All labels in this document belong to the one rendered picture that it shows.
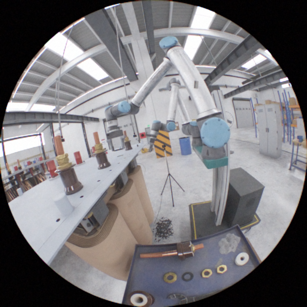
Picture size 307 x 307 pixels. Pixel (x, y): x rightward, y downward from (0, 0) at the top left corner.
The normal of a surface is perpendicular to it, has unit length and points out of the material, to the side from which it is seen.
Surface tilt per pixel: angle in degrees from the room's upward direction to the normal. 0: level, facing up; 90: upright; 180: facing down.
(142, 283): 0
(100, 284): 0
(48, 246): 11
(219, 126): 95
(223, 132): 95
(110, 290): 0
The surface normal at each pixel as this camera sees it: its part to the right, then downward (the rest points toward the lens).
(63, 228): -0.02, -0.98
